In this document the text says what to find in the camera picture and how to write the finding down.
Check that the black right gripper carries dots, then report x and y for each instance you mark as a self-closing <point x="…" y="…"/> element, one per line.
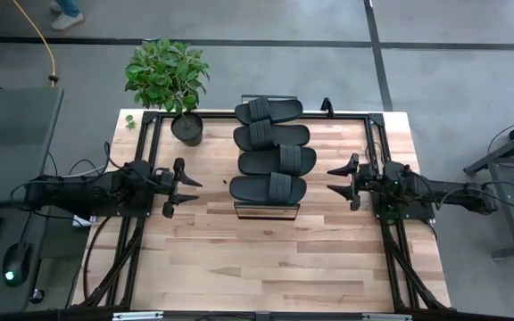
<point x="366" y="178"/>

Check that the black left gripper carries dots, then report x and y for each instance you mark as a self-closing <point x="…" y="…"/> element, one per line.
<point x="168" y="185"/>

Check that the black slide sandal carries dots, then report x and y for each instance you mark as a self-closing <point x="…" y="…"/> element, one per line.
<point x="257" y="162"/>
<point x="248" y="189"/>
<point x="288" y="109"/>
<point x="292" y="136"/>

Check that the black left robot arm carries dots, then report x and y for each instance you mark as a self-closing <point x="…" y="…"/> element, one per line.
<point x="83" y="196"/>

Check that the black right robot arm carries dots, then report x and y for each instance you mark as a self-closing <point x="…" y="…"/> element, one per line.
<point x="453" y="196"/>

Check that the white box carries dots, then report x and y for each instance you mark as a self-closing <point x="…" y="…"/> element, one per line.
<point x="83" y="221"/>

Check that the green plant in black pot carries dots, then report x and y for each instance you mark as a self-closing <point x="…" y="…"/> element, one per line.
<point x="168" y="76"/>

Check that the black round knob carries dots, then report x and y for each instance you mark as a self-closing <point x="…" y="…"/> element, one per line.
<point x="37" y="296"/>

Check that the black computer mouse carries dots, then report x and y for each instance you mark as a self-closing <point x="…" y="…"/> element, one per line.
<point x="16" y="263"/>

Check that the person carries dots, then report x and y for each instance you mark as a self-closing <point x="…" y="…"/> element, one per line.
<point x="67" y="18"/>

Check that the black aluminium rig frame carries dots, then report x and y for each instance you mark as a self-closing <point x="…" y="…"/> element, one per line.
<point x="350" y="117"/>

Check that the black triangular bracket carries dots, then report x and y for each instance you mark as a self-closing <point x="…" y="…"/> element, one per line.
<point x="327" y="108"/>

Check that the black frame wooden top shelf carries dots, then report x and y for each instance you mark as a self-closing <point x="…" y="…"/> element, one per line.
<point x="266" y="210"/>

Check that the silver bracket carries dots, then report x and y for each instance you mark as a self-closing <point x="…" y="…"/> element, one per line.
<point x="386" y="317"/>
<point x="138" y="316"/>

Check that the black metal table frame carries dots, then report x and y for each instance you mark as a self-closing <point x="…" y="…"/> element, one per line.
<point x="511" y="209"/>

